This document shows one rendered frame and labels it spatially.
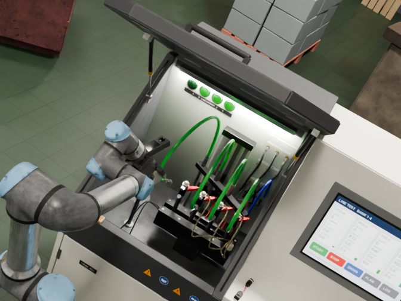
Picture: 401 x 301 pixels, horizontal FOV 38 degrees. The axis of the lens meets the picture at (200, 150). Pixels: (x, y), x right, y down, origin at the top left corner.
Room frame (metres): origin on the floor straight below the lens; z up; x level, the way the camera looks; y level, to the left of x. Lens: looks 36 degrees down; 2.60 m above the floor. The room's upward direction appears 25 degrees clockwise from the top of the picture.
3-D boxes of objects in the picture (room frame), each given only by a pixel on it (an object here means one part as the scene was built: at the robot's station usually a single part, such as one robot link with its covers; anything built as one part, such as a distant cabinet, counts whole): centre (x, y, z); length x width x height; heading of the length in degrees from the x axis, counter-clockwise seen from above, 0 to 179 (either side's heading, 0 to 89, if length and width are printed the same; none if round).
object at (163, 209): (1.78, -0.12, 0.91); 0.34 x 0.10 x 0.15; 80
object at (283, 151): (2.02, -0.29, 1.20); 0.13 x 0.03 x 0.31; 80
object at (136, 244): (1.56, 0.04, 0.87); 0.62 x 0.04 x 0.16; 80
